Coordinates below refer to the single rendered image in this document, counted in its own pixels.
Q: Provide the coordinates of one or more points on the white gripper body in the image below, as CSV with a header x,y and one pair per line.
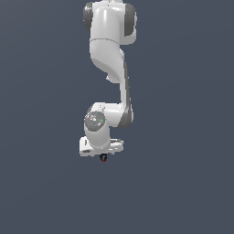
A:
x,y
91,147

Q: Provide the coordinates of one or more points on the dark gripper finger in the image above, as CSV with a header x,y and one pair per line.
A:
x,y
101,157
105,157

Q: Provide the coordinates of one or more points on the small red object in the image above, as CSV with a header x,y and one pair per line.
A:
x,y
103,159

